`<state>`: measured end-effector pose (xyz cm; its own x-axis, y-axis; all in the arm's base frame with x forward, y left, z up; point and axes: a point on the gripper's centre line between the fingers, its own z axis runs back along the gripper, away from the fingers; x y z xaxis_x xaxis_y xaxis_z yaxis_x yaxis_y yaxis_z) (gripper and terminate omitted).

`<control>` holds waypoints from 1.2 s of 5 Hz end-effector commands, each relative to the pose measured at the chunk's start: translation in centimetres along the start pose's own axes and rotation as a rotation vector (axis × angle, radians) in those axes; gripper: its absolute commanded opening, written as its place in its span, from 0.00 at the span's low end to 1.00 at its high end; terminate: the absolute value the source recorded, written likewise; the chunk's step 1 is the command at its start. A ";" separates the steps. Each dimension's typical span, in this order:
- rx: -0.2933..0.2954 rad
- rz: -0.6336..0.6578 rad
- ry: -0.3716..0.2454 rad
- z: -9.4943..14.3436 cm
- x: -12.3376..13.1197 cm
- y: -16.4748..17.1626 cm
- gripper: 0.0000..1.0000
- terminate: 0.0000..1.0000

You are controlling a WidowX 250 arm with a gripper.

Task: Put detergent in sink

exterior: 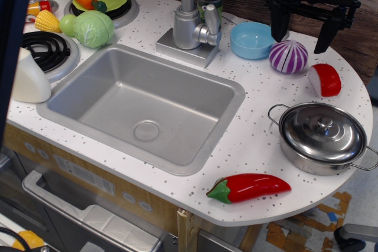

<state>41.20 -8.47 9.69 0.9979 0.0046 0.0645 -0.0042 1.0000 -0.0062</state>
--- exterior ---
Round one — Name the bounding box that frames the dark green toy can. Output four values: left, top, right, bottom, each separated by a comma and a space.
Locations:
197, 0, 223, 23

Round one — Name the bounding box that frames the silver oven door handle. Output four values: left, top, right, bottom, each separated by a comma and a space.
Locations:
22, 171, 161, 251

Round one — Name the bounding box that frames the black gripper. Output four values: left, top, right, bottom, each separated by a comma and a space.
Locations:
266, 0, 361, 54

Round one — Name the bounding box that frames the red toy ketchup bottle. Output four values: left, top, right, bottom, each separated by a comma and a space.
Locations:
25, 0, 52, 23

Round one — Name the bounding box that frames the white detergent bottle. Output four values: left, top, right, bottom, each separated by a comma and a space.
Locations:
11, 47, 51, 103

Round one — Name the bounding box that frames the red toy chili pepper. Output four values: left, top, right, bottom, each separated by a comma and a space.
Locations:
206, 174, 291, 204

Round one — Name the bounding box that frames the green toy cabbage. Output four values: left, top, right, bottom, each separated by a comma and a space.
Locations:
60, 10, 115, 48

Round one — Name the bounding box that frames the stainless steel pot with lid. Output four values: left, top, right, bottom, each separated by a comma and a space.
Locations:
268, 102, 377, 176

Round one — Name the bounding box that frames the silver toy faucet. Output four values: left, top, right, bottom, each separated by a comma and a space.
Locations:
156, 0, 221, 68

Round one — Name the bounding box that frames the yellow toy corn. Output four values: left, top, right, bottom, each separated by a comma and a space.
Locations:
34, 10, 61, 32

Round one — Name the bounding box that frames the black caster wheel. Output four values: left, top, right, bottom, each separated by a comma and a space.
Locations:
333, 227, 366, 252

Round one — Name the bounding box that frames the yellow object bottom left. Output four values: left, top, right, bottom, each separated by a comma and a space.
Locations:
12, 231, 45, 251

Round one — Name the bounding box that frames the black coil front burner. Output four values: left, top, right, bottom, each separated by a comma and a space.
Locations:
21, 31, 80, 83

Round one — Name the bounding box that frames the back-right burner under plate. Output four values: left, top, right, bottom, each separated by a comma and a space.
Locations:
64, 0, 139, 29

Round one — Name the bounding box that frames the red toy cheese wedge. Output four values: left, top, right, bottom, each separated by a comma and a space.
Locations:
308, 63, 341, 97

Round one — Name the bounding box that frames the grey toy sink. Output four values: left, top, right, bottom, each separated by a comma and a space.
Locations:
37, 44, 245, 176

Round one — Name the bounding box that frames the purple striped toy onion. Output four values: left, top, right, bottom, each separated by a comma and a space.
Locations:
268, 40, 308, 74

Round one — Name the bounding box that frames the light blue plastic bowl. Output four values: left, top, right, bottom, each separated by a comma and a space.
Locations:
230, 22, 275, 60

